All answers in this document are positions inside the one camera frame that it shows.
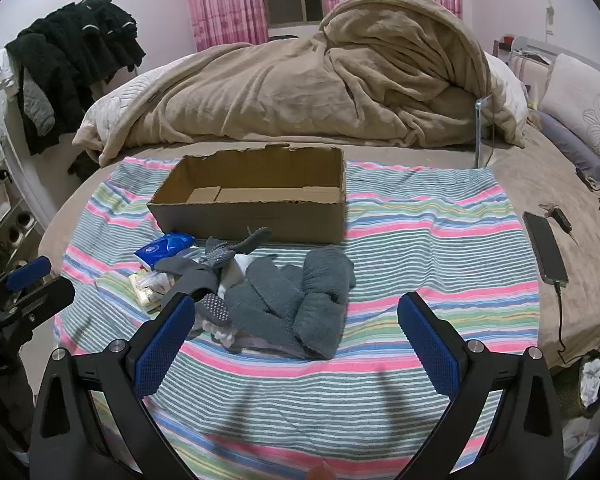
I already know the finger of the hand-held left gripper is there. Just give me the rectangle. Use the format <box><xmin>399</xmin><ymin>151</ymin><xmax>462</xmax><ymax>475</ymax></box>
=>
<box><xmin>0</xmin><ymin>256</ymin><xmax>52</xmax><ymax>301</ymax></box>
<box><xmin>10</xmin><ymin>276</ymin><xmax>76</xmax><ymax>331</ymax></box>

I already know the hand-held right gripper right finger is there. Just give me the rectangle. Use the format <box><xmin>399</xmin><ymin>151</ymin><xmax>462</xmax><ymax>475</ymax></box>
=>
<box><xmin>396</xmin><ymin>291</ymin><xmax>566</xmax><ymax>480</ymax></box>

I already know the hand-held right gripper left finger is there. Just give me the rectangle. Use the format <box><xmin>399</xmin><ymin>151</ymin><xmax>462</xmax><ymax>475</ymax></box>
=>
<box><xmin>30</xmin><ymin>294</ymin><xmax>196</xmax><ymax>480</ymax></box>

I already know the grey dotted sock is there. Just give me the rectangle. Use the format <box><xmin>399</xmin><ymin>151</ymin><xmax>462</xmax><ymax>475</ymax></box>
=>
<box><xmin>205</xmin><ymin>226</ymin><xmax>273</xmax><ymax>267</ymax></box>
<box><xmin>199</xmin><ymin>291</ymin><xmax>232</xmax><ymax>330</ymax></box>

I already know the blue tissue pack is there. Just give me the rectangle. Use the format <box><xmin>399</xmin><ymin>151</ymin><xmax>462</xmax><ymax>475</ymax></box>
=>
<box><xmin>134</xmin><ymin>232</ymin><xmax>197</xmax><ymax>267</ymax></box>

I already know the white sock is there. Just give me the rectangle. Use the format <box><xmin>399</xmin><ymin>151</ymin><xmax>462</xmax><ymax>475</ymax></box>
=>
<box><xmin>202</xmin><ymin>254</ymin><xmax>263</xmax><ymax>352</ymax></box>

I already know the thick grey knit sock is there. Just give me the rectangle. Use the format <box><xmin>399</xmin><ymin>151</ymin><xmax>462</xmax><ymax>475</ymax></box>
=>
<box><xmin>224</xmin><ymin>259</ymin><xmax>306</xmax><ymax>356</ymax></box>
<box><xmin>294</xmin><ymin>247</ymin><xmax>357</xmax><ymax>361</ymax></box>

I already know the brown cardboard box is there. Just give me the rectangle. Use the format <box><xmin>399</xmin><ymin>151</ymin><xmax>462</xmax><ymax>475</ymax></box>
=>
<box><xmin>146</xmin><ymin>143</ymin><xmax>347</xmax><ymax>247</ymax></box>

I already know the shoe rack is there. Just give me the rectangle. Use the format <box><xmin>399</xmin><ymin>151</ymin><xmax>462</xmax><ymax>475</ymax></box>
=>
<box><xmin>0</xmin><ymin>135</ymin><xmax>46</xmax><ymax>281</ymax></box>

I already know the striped pastel towel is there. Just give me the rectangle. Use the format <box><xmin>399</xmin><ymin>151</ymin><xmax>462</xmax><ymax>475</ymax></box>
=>
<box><xmin>52</xmin><ymin>157</ymin><xmax>541</xmax><ymax>480</ymax></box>

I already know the black smartphone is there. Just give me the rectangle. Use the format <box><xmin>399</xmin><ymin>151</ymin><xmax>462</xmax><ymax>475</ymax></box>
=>
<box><xmin>522</xmin><ymin>211</ymin><xmax>570</xmax><ymax>286</ymax></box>

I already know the waste bin with paper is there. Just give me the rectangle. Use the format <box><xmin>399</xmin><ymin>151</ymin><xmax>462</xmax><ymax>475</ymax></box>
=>
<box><xmin>562</xmin><ymin>347</ymin><xmax>600</xmax><ymax>418</ymax></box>

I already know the grey quilted garment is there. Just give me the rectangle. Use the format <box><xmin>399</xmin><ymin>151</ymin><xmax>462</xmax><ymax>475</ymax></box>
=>
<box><xmin>21</xmin><ymin>67</ymin><xmax>56</xmax><ymax>136</ymax></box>

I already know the bunch of keys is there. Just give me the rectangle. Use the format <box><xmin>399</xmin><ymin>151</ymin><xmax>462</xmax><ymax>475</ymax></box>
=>
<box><xmin>540</xmin><ymin>202</ymin><xmax>579</xmax><ymax>247</ymax></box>

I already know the white garment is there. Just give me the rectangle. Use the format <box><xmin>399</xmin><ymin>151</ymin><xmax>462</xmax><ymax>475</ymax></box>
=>
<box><xmin>0</xmin><ymin>47</ymin><xmax>21</xmax><ymax>100</ymax></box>

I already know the metal stand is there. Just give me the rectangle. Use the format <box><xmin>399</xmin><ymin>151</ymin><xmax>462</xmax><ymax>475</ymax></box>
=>
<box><xmin>472</xmin><ymin>94</ymin><xmax>496</xmax><ymax>168</ymax></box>

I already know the pile of black clothes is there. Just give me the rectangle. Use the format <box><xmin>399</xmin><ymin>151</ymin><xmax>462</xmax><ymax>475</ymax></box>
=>
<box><xmin>5</xmin><ymin>0</ymin><xmax>147</xmax><ymax>156</ymax></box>

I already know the grey pillow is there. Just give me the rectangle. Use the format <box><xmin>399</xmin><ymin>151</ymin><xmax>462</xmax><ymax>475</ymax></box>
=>
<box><xmin>537</xmin><ymin>110</ymin><xmax>600</xmax><ymax>183</ymax></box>

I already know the beige fleece blanket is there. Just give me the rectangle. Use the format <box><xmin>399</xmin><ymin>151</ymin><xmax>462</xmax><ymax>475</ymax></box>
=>
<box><xmin>72</xmin><ymin>0</ymin><xmax>493</xmax><ymax>168</ymax></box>

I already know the white floral pillow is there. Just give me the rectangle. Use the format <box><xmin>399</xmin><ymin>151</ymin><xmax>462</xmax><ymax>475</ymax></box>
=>
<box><xmin>537</xmin><ymin>52</ymin><xmax>600</xmax><ymax>183</ymax></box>

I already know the metal headboard rack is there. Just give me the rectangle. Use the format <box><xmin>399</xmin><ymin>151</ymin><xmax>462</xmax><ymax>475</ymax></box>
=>
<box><xmin>495</xmin><ymin>34</ymin><xmax>556</xmax><ymax>67</ymax></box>

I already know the black charging cable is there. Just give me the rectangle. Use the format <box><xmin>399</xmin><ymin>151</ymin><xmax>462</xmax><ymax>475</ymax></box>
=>
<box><xmin>554</xmin><ymin>280</ymin><xmax>583</xmax><ymax>365</ymax></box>

